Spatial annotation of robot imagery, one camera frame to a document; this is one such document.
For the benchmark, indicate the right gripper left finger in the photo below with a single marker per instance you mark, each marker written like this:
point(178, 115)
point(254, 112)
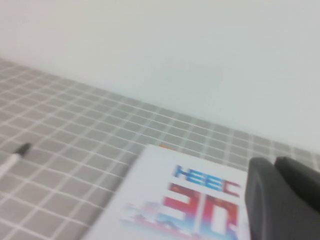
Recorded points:
point(270, 212)

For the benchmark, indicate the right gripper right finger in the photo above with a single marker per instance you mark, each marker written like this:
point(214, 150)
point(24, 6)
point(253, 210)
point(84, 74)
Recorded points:
point(302, 177)

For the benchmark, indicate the orange-edged white booklet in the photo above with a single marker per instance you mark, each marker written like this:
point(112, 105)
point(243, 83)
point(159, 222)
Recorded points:
point(168, 147)

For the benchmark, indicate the white HEEC booklet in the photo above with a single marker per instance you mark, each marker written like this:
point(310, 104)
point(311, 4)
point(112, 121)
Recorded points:
point(150, 180)

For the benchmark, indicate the grey checked tablecloth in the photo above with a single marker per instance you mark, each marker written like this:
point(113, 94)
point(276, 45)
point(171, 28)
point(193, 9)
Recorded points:
point(75, 162)

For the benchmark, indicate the black-capped white marker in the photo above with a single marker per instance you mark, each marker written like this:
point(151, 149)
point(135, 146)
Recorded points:
point(13, 157)

